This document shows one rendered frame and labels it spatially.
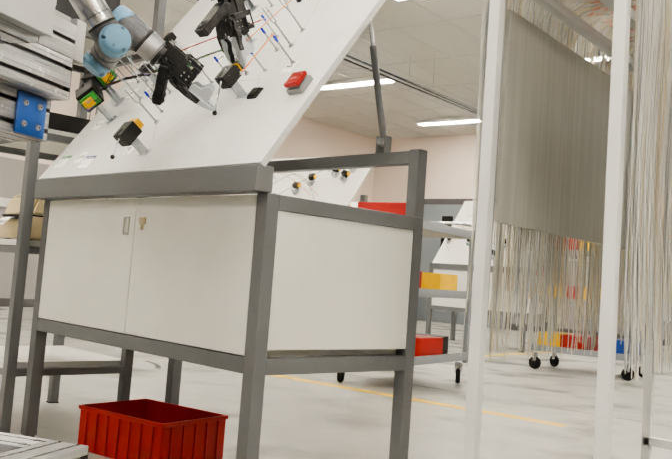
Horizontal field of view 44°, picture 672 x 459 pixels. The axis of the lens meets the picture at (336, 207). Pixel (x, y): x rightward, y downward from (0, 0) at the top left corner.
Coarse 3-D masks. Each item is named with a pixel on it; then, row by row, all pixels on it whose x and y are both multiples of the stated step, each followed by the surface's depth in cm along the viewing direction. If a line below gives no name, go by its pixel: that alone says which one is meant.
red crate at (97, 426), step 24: (96, 408) 265; (120, 408) 282; (144, 408) 291; (168, 408) 285; (192, 408) 279; (96, 432) 263; (120, 432) 257; (144, 432) 251; (168, 432) 249; (192, 432) 258; (216, 432) 266; (120, 456) 256; (144, 456) 250; (168, 456) 249; (192, 456) 258; (216, 456) 266
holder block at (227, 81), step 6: (228, 66) 233; (234, 66) 232; (222, 72) 232; (228, 72) 230; (234, 72) 232; (216, 78) 231; (222, 78) 230; (228, 78) 231; (234, 78) 232; (222, 84) 232; (228, 84) 231
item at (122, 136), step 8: (120, 128) 243; (128, 128) 241; (136, 128) 242; (120, 136) 239; (128, 136) 241; (136, 136) 242; (120, 144) 243; (128, 144) 241; (136, 144) 244; (144, 152) 246
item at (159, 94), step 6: (162, 66) 224; (162, 72) 224; (156, 78) 225; (162, 78) 225; (156, 84) 225; (162, 84) 225; (156, 90) 226; (162, 90) 226; (156, 96) 227; (162, 96) 227; (156, 102) 227; (162, 102) 229
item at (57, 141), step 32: (160, 0) 325; (160, 32) 325; (128, 64) 341; (32, 160) 288; (32, 192) 288; (0, 352) 311; (64, 352) 327; (128, 352) 313; (128, 384) 313; (0, 416) 280
